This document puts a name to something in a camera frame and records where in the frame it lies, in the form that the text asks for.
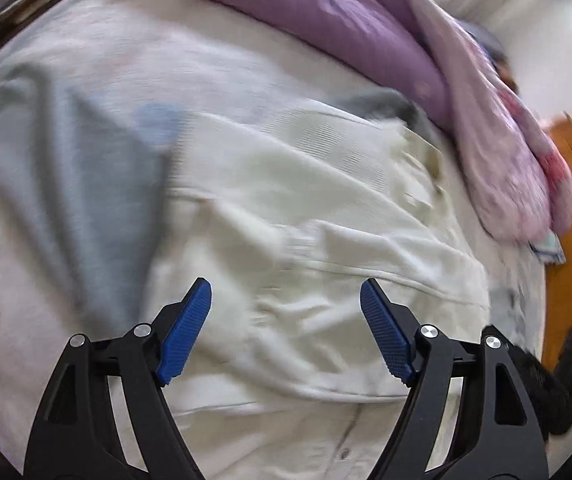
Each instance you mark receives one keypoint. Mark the cream white jacket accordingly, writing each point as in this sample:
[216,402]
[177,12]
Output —
[326,200]

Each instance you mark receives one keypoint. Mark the dark grey cloth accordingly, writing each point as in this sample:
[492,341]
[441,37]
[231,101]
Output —
[390,105]

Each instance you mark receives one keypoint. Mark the small blue white cloth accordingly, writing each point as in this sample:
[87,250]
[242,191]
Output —
[548,250]

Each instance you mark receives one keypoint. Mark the light grey garment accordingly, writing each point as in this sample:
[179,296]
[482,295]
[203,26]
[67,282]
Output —
[91,195]

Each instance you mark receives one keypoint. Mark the dark fuzzy cloth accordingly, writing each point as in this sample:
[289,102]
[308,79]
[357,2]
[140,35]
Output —
[535,385]

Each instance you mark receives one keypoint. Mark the purple floral quilt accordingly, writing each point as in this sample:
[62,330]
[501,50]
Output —
[365,20]

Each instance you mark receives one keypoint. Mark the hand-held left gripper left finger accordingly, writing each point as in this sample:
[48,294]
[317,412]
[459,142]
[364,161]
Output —
[186,332]

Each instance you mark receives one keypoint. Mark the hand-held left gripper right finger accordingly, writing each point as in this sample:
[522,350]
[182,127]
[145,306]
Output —
[385,332]

